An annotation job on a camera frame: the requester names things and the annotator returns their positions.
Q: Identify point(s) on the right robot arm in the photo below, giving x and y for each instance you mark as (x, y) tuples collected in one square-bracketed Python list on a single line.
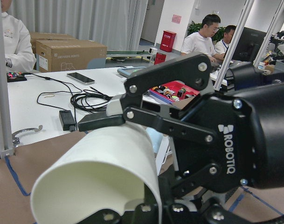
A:
[(245, 76)]

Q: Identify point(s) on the white wire cup rack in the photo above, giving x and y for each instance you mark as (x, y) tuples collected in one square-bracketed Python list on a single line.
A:
[(166, 148)]

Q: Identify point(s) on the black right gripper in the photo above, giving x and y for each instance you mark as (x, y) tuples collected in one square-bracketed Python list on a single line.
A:
[(248, 147)]

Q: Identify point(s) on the red parts tray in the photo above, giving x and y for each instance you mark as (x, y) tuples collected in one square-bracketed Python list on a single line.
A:
[(172, 92)]

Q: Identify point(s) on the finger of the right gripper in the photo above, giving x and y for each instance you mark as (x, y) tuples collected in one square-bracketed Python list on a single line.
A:
[(140, 105)]

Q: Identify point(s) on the seated man white shirt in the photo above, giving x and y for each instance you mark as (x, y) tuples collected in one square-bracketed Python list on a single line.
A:
[(201, 41)]

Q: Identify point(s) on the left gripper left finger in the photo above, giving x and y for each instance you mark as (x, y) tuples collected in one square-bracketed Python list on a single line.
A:
[(144, 213)]

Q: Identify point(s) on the black power adapter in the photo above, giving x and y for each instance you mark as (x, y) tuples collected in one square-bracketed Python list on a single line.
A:
[(67, 120)]

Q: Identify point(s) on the person in white coat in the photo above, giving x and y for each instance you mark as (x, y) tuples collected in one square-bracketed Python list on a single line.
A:
[(17, 46)]

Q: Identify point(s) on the black smartphone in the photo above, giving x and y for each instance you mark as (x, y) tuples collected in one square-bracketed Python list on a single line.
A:
[(80, 78)]

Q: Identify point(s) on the white plastic cup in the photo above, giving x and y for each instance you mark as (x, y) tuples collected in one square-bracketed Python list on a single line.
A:
[(107, 169)]

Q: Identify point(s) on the red fire cabinet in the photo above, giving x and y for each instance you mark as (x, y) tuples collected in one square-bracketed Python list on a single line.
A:
[(167, 41)]

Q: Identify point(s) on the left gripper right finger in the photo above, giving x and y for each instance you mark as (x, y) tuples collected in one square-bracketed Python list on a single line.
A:
[(166, 194)]

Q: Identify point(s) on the cardboard box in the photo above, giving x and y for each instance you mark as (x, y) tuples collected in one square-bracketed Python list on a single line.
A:
[(62, 52)]

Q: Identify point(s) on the light blue plastic cup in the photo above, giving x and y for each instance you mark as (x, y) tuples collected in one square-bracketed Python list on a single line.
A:
[(156, 138)]

